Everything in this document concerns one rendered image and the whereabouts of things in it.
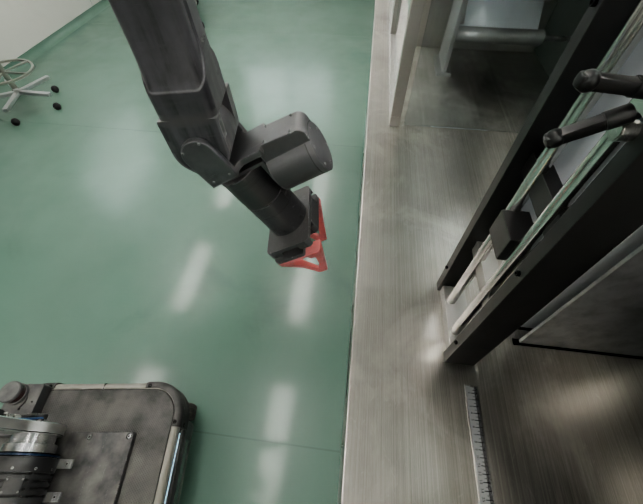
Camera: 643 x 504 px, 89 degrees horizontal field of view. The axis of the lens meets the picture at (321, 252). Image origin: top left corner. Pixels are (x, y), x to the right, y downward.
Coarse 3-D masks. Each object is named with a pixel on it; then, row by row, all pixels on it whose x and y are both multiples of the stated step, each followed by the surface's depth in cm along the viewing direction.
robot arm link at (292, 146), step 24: (288, 120) 34; (192, 144) 31; (240, 144) 37; (264, 144) 34; (288, 144) 34; (312, 144) 34; (192, 168) 34; (216, 168) 34; (240, 168) 35; (288, 168) 35; (312, 168) 35
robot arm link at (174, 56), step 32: (128, 0) 23; (160, 0) 24; (192, 0) 26; (128, 32) 25; (160, 32) 25; (192, 32) 26; (160, 64) 27; (192, 64) 27; (160, 96) 28; (192, 96) 28; (224, 96) 34; (160, 128) 31; (192, 128) 31; (224, 128) 32
